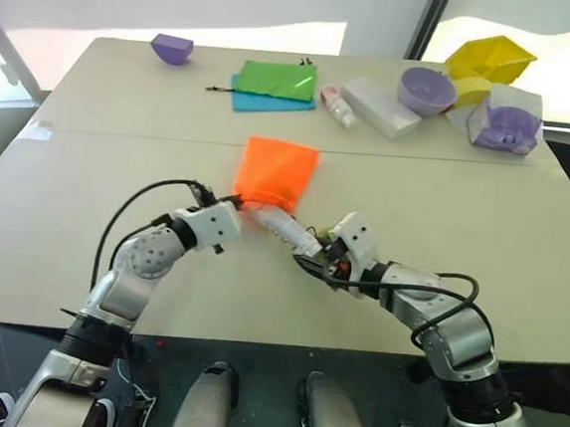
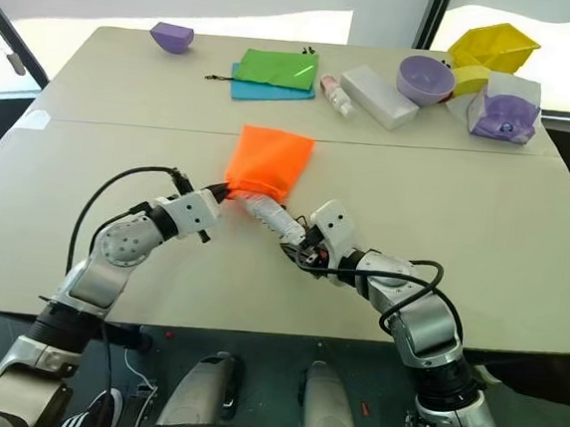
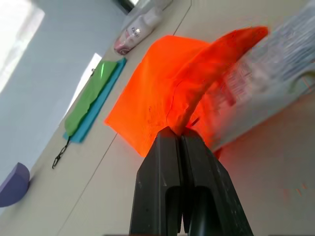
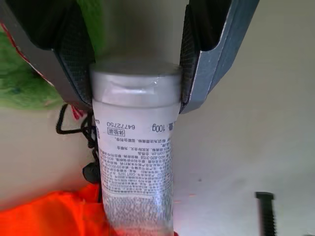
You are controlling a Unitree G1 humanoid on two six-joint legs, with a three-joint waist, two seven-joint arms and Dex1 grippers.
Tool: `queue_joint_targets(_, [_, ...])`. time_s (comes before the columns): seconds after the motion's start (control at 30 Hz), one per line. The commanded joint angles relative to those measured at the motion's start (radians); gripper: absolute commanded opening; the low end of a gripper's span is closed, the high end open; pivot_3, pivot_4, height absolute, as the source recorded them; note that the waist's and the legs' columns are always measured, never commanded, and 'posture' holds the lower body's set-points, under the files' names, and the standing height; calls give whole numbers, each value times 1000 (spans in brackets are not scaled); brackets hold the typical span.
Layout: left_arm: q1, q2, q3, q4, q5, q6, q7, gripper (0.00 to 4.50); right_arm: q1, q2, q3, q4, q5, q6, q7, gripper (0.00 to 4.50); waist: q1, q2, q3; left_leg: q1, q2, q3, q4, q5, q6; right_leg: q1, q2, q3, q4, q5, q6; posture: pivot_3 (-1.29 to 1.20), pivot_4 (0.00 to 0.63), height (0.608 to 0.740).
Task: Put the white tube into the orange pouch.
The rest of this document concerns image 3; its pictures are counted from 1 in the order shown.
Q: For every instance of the green pouch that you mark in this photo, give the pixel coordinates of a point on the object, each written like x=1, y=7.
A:
x=92, y=96

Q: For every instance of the white bottle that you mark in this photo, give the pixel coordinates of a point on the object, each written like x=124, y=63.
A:
x=157, y=12

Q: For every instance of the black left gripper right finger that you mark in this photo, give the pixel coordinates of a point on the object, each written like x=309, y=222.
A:
x=211, y=191

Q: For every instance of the blue pouch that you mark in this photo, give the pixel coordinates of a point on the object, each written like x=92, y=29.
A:
x=98, y=108

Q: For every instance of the orange pouch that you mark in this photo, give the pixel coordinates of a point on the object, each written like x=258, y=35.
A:
x=172, y=88

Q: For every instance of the purple semicircular block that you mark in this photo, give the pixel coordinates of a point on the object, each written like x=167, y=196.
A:
x=13, y=188

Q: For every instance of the clear printed plastic package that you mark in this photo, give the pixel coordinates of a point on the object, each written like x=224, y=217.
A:
x=265, y=81

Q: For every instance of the white pink Dove tube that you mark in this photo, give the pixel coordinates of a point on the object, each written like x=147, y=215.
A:
x=134, y=34

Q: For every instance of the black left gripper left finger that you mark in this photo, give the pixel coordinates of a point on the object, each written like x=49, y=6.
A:
x=157, y=186

